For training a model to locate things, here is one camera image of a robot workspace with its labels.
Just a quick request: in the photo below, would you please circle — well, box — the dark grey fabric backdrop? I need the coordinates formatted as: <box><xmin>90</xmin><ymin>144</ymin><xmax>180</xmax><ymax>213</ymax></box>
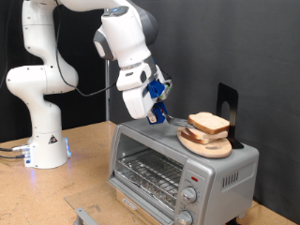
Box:
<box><xmin>109</xmin><ymin>0</ymin><xmax>300</xmax><ymax>224</ymax></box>

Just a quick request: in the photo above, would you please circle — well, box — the black base cable silver connector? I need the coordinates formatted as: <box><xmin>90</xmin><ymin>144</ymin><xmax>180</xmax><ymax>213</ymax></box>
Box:
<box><xmin>0</xmin><ymin>144</ymin><xmax>31</xmax><ymax>153</ymax></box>

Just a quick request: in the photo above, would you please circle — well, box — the metal spatula with blue block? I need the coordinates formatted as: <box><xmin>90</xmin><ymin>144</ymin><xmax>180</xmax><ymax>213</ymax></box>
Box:
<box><xmin>145</xmin><ymin>100</ymin><xmax>194</xmax><ymax>129</ymax></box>

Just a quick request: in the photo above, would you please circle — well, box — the silver toaster oven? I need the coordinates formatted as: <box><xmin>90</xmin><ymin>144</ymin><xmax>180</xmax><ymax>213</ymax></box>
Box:
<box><xmin>107</xmin><ymin>112</ymin><xmax>261</xmax><ymax>225</ymax></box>

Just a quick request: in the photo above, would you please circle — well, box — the wrist camera on blue mount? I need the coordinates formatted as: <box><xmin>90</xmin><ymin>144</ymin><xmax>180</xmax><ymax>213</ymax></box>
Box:
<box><xmin>145</xmin><ymin>67</ymin><xmax>173</xmax><ymax>101</ymax></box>

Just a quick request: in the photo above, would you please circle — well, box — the vertical metal pole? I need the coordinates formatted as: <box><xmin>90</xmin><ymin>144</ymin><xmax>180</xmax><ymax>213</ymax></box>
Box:
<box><xmin>104</xmin><ymin>59</ymin><xmax>112</xmax><ymax>122</ymax></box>

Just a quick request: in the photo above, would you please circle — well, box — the wooden base under oven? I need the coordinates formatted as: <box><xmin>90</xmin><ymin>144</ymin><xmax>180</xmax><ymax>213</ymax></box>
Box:
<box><xmin>115</xmin><ymin>189</ymin><xmax>158</xmax><ymax>225</ymax></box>

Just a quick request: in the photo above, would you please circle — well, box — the wire oven rack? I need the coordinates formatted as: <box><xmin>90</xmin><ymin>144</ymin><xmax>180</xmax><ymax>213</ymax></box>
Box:
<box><xmin>115</xmin><ymin>148</ymin><xmax>185</xmax><ymax>211</ymax></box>

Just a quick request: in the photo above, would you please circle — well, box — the glass oven door with handle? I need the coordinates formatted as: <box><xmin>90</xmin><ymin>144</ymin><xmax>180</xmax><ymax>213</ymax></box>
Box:
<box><xmin>64</xmin><ymin>178</ymin><xmax>176</xmax><ymax>225</ymax></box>

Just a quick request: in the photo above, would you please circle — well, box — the round wooden cutting board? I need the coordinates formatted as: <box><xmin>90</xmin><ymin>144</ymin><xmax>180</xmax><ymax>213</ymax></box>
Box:
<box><xmin>176</xmin><ymin>126</ymin><xmax>233</xmax><ymax>159</ymax></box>

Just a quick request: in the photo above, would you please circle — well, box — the white bread slice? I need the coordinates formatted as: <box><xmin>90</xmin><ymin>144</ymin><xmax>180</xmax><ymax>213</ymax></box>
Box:
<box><xmin>180</xmin><ymin>130</ymin><xmax>219</xmax><ymax>145</ymax></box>
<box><xmin>187</xmin><ymin>112</ymin><xmax>231</xmax><ymax>136</ymax></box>
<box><xmin>184</xmin><ymin>127</ymin><xmax>229</xmax><ymax>141</ymax></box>

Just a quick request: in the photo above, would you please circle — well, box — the black fabric curtain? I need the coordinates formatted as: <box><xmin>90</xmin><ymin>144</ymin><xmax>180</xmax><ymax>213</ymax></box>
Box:
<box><xmin>0</xmin><ymin>0</ymin><xmax>109</xmax><ymax>143</ymax></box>

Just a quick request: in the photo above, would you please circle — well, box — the crumpled aluminium foil liner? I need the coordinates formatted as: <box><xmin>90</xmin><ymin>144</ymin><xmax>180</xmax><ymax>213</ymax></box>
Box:
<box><xmin>115</xmin><ymin>168</ymin><xmax>177</xmax><ymax>211</ymax></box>

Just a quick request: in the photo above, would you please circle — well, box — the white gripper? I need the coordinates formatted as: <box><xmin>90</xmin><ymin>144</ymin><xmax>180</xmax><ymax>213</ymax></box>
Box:
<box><xmin>122</xmin><ymin>65</ymin><xmax>166</xmax><ymax>125</ymax></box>

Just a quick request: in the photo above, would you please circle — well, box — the black metal bookend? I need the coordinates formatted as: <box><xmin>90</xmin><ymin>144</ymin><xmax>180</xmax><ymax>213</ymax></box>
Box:
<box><xmin>216</xmin><ymin>82</ymin><xmax>246</xmax><ymax>150</ymax></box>

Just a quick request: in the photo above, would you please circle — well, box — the silver oven dial knob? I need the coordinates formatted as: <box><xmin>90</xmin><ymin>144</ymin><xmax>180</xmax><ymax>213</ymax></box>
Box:
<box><xmin>181</xmin><ymin>187</ymin><xmax>198</xmax><ymax>204</ymax></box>
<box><xmin>176</xmin><ymin>210</ymin><xmax>194</xmax><ymax>225</ymax></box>

